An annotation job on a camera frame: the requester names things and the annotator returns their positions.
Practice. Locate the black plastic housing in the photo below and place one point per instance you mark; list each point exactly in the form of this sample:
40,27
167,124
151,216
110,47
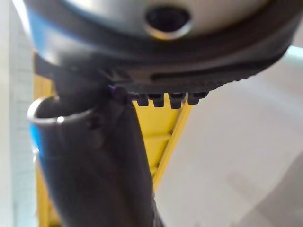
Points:
43,67

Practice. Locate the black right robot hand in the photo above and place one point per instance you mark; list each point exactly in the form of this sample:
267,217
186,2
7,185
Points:
99,165

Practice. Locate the yellow metal shelf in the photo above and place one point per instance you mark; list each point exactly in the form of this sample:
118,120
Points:
157,125

